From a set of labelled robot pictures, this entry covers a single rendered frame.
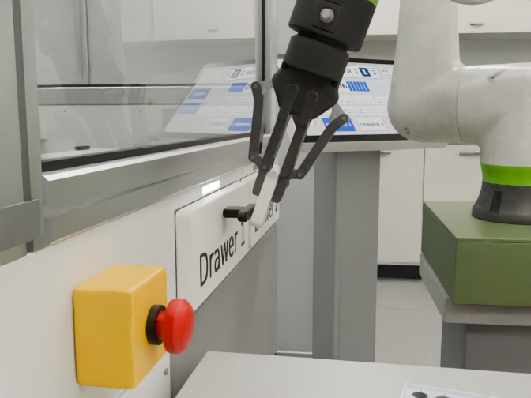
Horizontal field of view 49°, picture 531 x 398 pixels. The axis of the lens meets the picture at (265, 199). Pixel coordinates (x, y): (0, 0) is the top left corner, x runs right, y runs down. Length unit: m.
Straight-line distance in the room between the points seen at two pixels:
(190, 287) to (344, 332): 1.22
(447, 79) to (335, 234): 0.80
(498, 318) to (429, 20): 0.49
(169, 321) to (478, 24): 3.80
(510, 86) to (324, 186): 0.87
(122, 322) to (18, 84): 0.17
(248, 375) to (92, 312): 0.26
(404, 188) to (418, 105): 2.69
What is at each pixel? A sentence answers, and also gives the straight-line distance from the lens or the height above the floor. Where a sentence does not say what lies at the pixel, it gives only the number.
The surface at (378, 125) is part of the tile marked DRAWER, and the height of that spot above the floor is 1.00.
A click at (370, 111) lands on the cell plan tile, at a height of 1.04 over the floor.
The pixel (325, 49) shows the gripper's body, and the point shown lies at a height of 1.10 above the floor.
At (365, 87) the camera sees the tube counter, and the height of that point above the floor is 1.11.
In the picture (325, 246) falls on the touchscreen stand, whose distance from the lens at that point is 1.77.
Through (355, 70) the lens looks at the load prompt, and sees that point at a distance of 1.79.
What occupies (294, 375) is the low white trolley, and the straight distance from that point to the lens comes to 0.64.
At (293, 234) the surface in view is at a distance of 2.43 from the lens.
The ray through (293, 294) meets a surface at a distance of 2.50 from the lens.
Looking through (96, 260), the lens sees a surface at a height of 0.92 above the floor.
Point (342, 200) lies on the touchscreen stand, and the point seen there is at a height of 0.79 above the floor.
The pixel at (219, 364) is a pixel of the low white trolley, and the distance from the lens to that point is 0.66.
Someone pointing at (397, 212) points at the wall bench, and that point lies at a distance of 3.72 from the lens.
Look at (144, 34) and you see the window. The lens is 0.60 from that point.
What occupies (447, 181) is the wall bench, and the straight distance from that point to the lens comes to 3.73.
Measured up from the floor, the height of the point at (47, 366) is 0.87.
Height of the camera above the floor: 1.03
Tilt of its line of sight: 8 degrees down
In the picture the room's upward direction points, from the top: straight up
